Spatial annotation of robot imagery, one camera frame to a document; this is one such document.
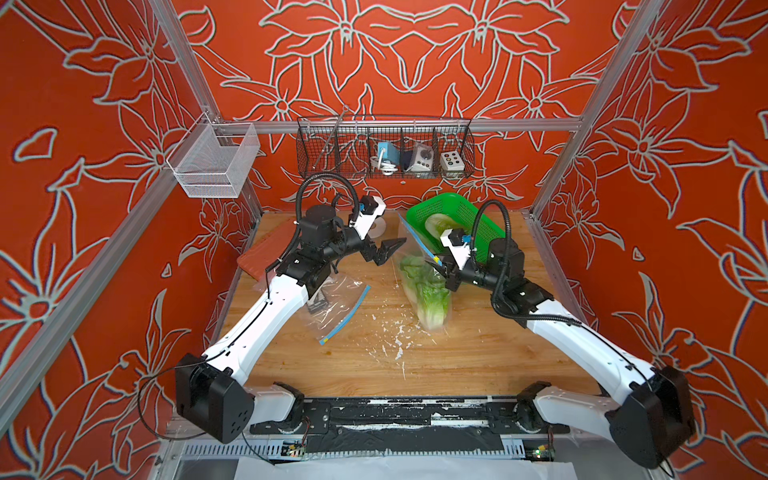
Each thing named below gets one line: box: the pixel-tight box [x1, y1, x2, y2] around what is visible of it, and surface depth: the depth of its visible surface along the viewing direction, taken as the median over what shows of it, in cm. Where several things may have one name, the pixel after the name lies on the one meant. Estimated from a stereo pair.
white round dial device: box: [405, 144, 434, 173], surface depth 93 cm
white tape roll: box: [368, 217, 386, 239], surface depth 117 cm
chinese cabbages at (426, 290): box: [399, 255, 452, 331], surface depth 81 cm
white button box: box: [440, 150, 465, 171], surface depth 97 cm
